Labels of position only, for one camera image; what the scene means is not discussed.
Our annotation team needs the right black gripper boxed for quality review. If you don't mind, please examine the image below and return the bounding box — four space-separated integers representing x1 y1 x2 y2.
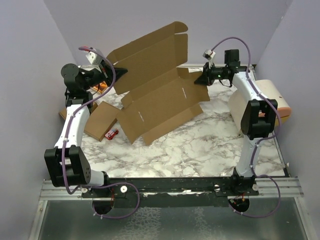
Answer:
194 61 227 87

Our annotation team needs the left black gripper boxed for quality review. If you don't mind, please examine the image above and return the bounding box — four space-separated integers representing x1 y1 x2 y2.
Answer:
81 58 127 91

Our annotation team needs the brown cardboard box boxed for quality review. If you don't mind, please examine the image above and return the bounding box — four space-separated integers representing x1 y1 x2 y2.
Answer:
107 21 210 145
58 107 67 121
84 101 120 142

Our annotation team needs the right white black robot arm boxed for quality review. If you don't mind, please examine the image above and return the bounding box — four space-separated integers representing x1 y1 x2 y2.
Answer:
194 49 278 196

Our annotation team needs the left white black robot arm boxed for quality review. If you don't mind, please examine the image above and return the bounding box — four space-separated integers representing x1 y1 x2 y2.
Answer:
44 60 128 198

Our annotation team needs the folded flat brown cardboard box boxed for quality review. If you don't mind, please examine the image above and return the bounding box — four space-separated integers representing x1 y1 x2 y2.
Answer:
84 101 120 142

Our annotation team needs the orange booklet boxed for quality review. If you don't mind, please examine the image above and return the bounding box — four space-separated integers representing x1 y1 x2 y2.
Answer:
90 81 109 95

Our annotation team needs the cream toy bread bin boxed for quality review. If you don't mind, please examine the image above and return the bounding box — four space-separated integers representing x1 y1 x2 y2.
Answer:
228 78 293 137

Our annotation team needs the small red toy car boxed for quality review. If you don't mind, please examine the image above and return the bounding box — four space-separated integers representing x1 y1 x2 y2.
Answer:
104 128 119 140

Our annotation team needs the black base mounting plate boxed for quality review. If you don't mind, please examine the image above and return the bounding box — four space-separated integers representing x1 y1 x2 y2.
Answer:
49 172 261 217

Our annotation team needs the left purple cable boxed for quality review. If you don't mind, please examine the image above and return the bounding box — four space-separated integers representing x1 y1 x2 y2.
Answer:
61 46 141 221

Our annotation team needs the purple cable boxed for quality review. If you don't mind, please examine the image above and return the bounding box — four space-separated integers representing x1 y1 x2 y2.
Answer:
61 46 141 221
212 36 283 218

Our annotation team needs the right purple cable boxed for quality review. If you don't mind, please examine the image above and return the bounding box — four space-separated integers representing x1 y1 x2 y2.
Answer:
212 36 283 218

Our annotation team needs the aluminium rail frame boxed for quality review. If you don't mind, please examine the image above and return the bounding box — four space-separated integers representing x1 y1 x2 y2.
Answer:
27 65 305 240

